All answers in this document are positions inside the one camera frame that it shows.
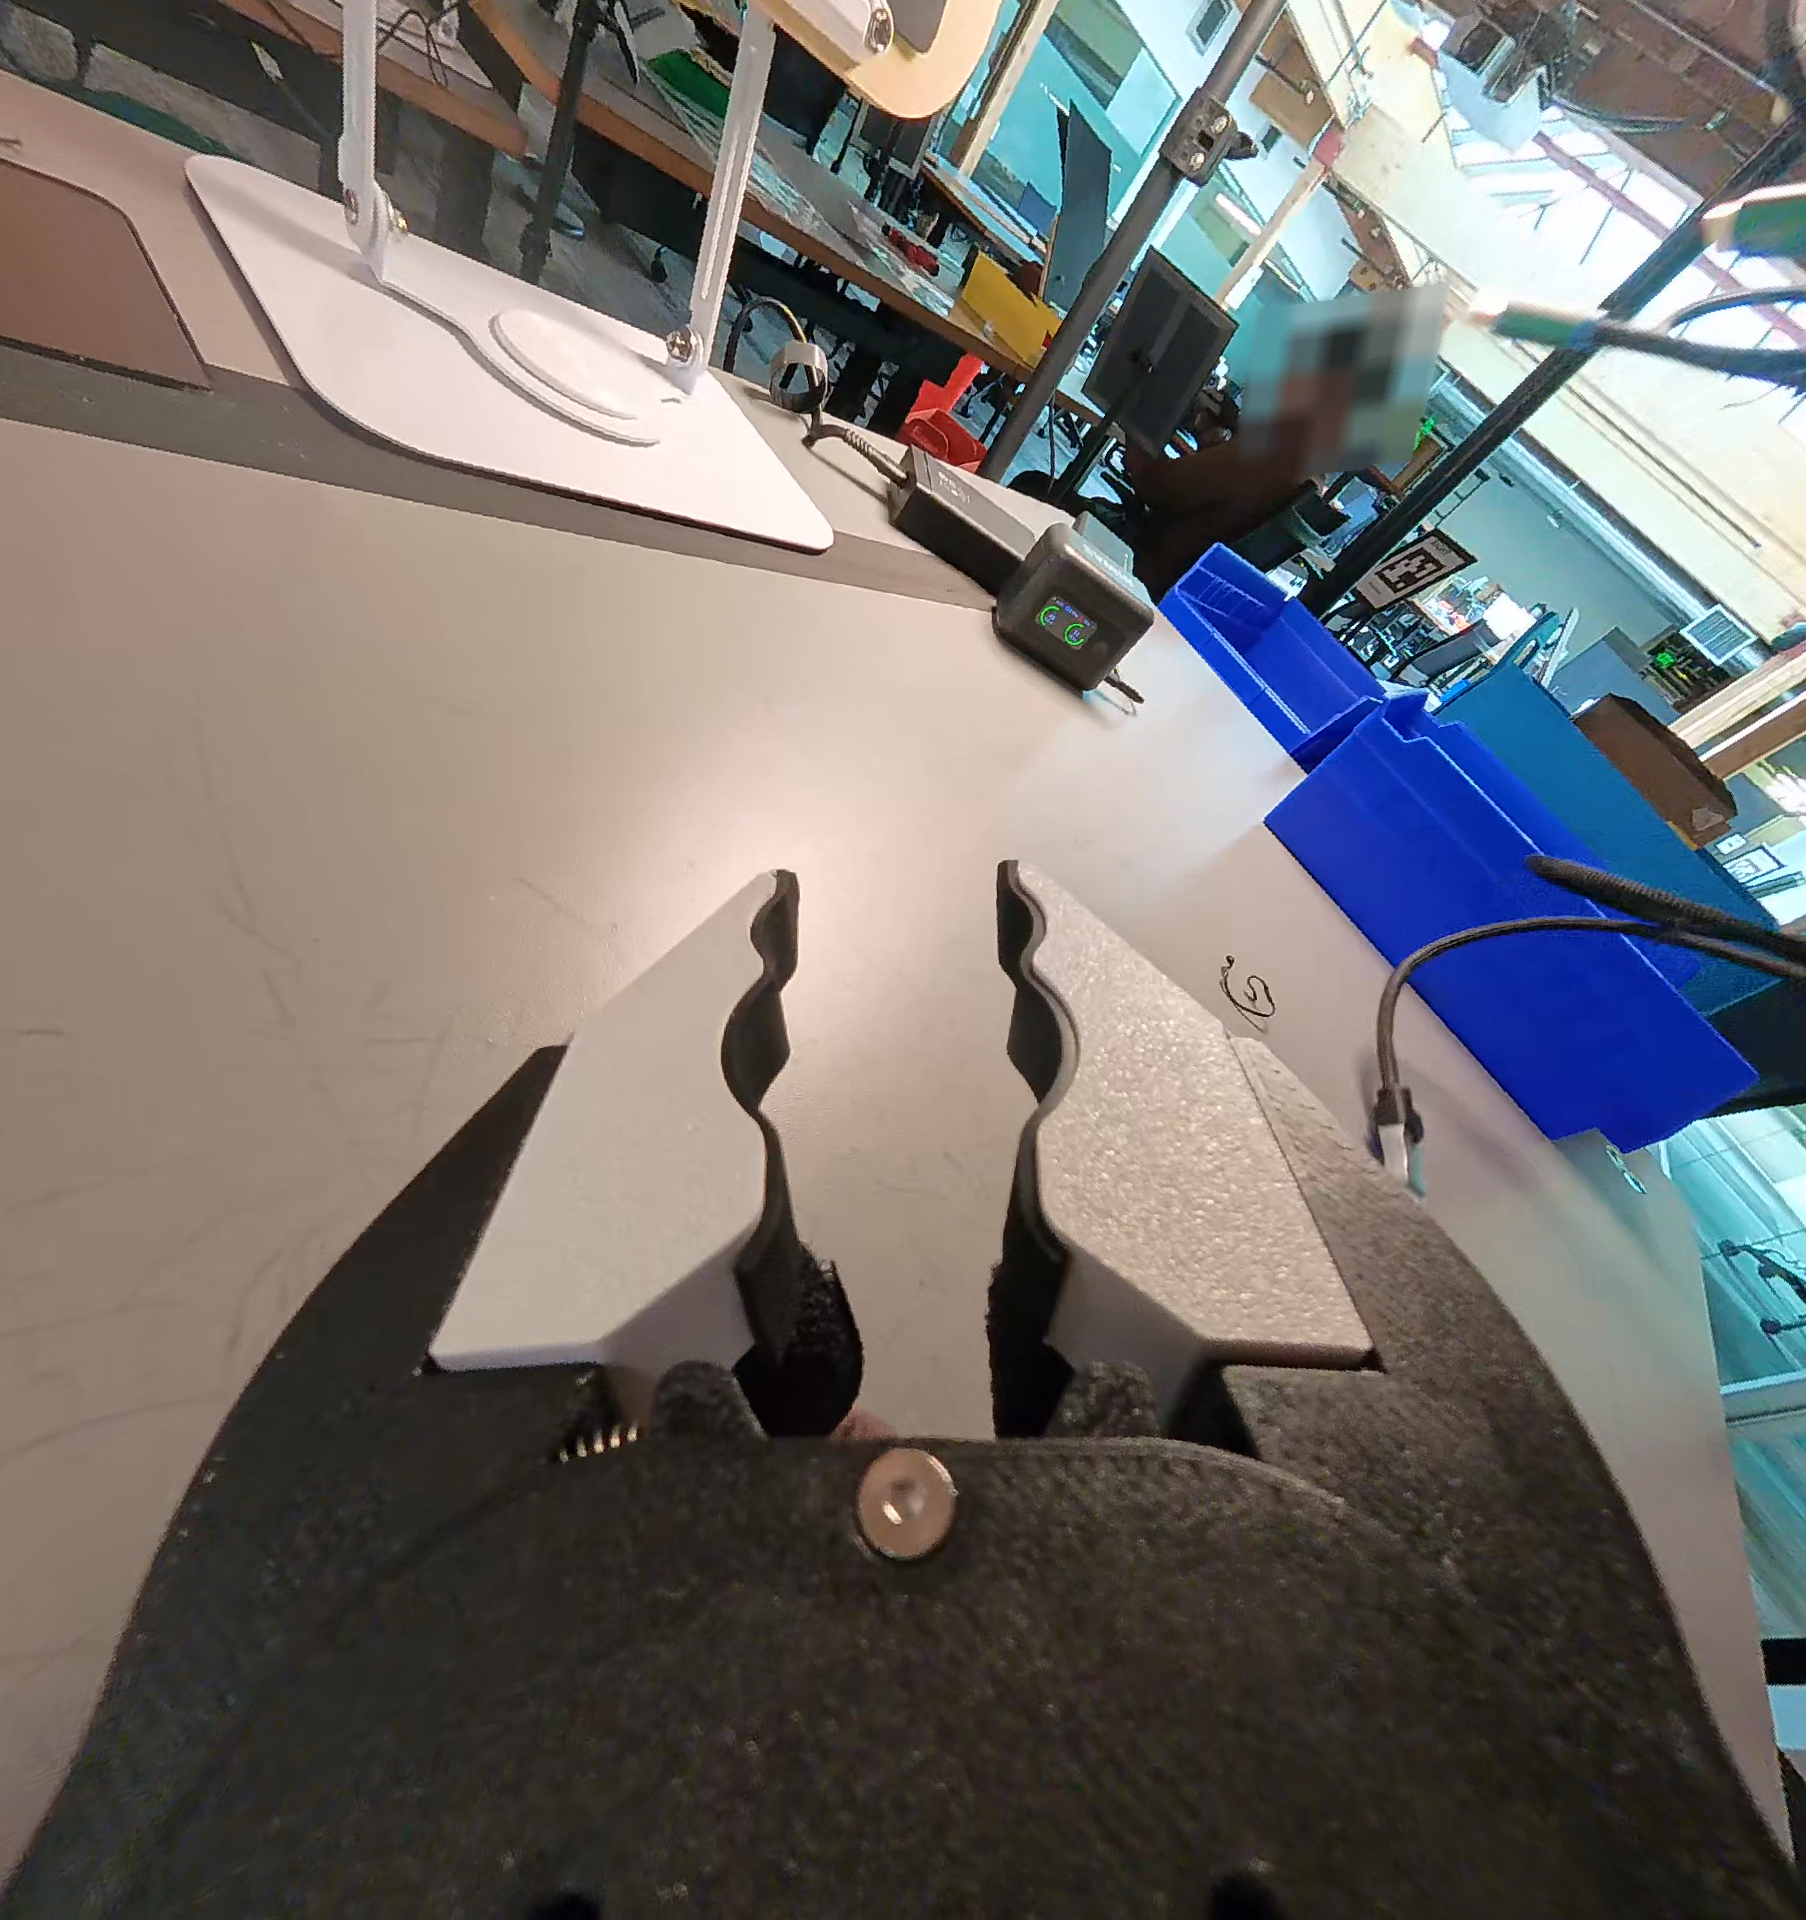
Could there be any black monitor on stand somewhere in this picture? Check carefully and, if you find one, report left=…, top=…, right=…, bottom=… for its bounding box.
left=1101, top=243, right=1241, bottom=463

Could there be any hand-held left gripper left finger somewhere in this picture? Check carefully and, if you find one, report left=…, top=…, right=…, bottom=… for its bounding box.
left=430, top=868, right=803, bottom=1416

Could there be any black braided switch cable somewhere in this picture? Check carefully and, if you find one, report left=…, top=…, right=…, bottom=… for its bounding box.
left=1527, top=857, right=1806, bottom=995

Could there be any wooden workbench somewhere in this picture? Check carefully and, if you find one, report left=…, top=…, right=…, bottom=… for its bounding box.
left=246, top=0, right=1106, bottom=407

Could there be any brown cardboard sheet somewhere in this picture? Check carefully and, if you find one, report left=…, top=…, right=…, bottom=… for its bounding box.
left=0, top=136, right=217, bottom=397

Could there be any black power adapter brick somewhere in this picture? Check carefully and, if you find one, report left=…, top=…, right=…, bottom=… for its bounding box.
left=889, top=444, right=1034, bottom=598

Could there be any grey black round device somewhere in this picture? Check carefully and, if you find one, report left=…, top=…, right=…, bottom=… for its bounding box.
left=721, top=296, right=831, bottom=412

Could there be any blue plastic bin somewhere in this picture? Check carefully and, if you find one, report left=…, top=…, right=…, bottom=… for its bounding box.
left=1158, top=540, right=1395, bottom=771
left=1266, top=701, right=1762, bottom=1155

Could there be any small yellow bin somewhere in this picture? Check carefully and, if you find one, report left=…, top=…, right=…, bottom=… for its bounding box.
left=951, top=243, right=1062, bottom=357

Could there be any red plastic bin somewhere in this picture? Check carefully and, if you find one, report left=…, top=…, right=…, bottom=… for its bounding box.
left=898, top=357, right=1000, bottom=470

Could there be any blue partition panel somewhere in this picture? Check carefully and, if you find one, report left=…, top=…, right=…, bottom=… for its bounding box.
left=1436, top=660, right=1777, bottom=937

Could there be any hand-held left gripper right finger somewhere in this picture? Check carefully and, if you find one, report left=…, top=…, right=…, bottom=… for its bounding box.
left=990, top=859, right=1376, bottom=1424

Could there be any brown cardboard box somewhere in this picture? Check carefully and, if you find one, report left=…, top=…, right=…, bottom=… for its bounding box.
left=1569, top=699, right=1743, bottom=852

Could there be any black adapter cable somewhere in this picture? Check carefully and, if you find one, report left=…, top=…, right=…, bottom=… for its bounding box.
left=806, top=416, right=916, bottom=484

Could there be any grey metal pole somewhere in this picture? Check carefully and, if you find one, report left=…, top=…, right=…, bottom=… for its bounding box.
left=979, top=0, right=1288, bottom=484

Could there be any black white marker tag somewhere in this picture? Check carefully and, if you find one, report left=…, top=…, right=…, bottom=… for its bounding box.
left=1357, top=527, right=1481, bottom=618

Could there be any black metal pole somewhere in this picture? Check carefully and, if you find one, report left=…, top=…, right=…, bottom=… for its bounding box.
left=1299, top=88, right=1806, bottom=618

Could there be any wooden beam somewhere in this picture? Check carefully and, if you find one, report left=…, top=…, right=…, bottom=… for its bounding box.
left=1670, top=613, right=1806, bottom=774

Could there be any dark grey power bank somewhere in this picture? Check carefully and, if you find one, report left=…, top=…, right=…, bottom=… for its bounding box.
left=990, top=519, right=1158, bottom=699

